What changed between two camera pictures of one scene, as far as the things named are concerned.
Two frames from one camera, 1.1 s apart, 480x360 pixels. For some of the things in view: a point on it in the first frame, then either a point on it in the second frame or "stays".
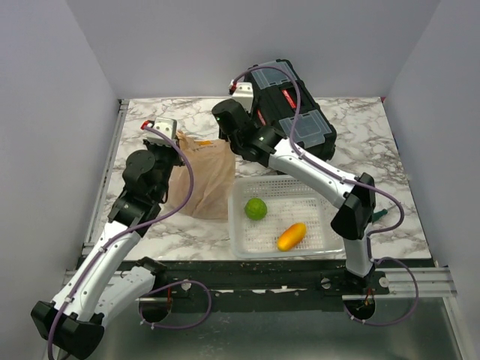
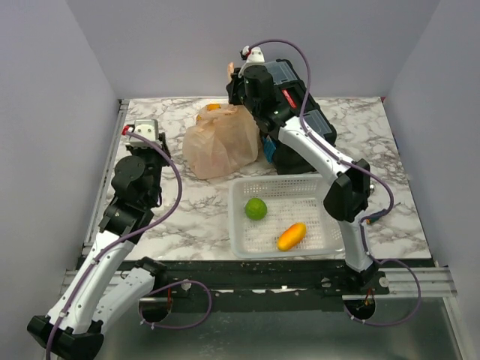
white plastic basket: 289,201 stays
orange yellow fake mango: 292,236 stays
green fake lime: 256,208 stays
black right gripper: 222,136 → 231,87
